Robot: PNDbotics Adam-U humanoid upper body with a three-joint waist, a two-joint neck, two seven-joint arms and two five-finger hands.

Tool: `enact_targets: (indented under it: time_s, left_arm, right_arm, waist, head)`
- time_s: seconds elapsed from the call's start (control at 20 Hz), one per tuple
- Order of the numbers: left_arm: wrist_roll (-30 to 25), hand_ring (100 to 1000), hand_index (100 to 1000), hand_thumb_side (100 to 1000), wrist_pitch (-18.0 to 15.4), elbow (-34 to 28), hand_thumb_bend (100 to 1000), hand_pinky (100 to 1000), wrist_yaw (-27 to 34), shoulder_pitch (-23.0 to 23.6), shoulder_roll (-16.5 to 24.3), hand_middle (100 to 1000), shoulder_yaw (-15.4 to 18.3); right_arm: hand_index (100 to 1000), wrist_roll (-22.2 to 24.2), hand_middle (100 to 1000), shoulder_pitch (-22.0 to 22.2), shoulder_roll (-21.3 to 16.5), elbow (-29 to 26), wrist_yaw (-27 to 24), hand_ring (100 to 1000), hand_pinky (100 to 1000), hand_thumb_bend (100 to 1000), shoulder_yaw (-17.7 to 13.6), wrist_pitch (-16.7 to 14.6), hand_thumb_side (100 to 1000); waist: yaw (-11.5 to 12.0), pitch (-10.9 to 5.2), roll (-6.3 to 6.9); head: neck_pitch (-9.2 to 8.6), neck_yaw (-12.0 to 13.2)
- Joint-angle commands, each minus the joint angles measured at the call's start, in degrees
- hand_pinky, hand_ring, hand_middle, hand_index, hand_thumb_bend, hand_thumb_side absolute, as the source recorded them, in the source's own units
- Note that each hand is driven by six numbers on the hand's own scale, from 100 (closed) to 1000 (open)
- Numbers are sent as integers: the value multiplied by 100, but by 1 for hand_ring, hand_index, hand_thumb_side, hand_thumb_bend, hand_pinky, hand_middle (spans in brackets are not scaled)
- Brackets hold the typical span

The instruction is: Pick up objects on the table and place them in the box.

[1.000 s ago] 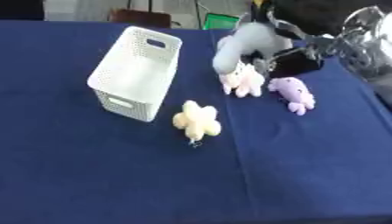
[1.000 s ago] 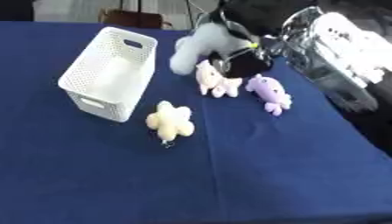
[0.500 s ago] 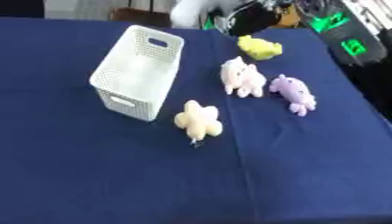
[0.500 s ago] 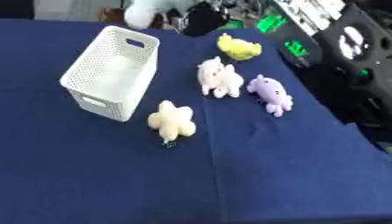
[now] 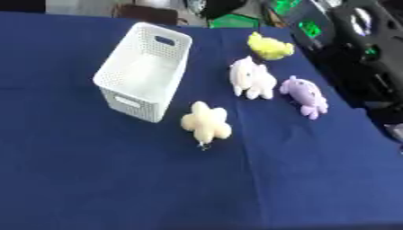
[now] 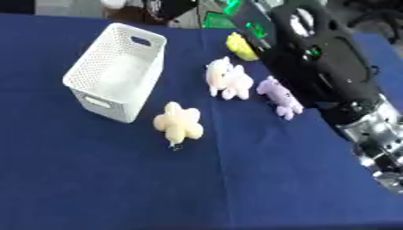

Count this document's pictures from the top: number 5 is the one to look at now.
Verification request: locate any green box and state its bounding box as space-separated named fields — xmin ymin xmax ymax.
xmin=208 ymin=13 xmax=262 ymax=30

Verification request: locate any cream star-shaped soft toy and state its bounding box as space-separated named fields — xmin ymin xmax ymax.
xmin=179 ymin=101 xmax=233 ymax=151

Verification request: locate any white soft toy animal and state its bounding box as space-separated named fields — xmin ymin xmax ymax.
xmin=228 ymin=55 xmax=279 ymax=101

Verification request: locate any white perforated plastic basket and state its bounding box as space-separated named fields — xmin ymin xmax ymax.
xmin=91 ymin=22 xmax=194 ymax=124

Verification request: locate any yellow soft toy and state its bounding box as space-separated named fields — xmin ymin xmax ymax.
xmin=246 ymin=31 xmax=296 ymax=61

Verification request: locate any purple soft toy octopus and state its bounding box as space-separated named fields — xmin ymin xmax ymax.
xmin=277 ymin=75 xmax=331 ymax=121

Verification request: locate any brown chair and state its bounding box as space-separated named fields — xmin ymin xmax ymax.
xmin=110 ymin=3 xmax=189 ymax=27

